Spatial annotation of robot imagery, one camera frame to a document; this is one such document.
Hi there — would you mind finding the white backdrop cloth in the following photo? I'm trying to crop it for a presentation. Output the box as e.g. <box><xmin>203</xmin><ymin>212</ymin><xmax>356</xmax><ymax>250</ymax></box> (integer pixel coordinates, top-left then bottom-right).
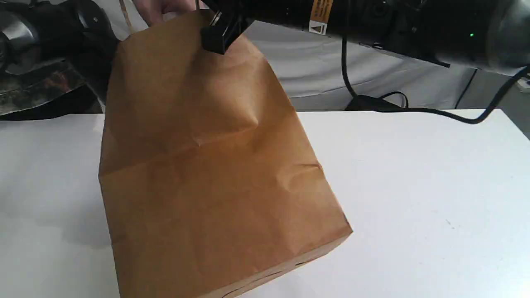
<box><xmin>123</xmin><ymin>22</ymin><xmax>473</xmax><ymax>110</ymax></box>

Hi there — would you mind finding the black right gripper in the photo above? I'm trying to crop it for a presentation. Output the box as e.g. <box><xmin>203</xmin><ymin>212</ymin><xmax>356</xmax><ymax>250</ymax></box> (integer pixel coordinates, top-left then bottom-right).
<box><xmin>200</xmin><ymin>0</ymin><xmax>254</xmax><ymax>55</ymax></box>

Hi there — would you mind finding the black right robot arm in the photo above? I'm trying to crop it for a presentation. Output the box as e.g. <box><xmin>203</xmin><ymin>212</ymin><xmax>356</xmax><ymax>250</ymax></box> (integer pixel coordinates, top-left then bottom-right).
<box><xmin>200</xmin><ymin>0</ymin><xmax>529</xmax><ymax>75</ymax></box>

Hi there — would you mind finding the person's hand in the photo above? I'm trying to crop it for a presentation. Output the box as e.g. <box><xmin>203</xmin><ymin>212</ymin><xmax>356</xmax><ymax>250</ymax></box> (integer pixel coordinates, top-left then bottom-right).
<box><xmin>132</xmin><ymin>0</ymin><xmax>200</xmax><ymax>26</ymax></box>

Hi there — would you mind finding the brown paper bag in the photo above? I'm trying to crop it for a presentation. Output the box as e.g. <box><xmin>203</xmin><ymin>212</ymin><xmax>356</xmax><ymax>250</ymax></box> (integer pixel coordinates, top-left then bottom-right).
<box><xmin>99</xmin><ymin>11</ymin><xmax>352</xmax><ymax>298</ymax></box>

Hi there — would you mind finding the black bag behind table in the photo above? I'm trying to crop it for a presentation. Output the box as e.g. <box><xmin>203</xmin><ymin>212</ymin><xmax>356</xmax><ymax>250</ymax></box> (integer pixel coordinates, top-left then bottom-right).
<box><xmin>344</xmin><ymin>91</ymin><xmax>409</xmax><ymax>111</ymax></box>

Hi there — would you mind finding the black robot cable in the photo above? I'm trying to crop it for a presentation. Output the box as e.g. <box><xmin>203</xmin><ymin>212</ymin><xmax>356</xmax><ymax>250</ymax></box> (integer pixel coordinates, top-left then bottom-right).
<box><xmin>341</xmin><ymin>37</ymin><xmax>530</xmax><ymax>125</ymax></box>

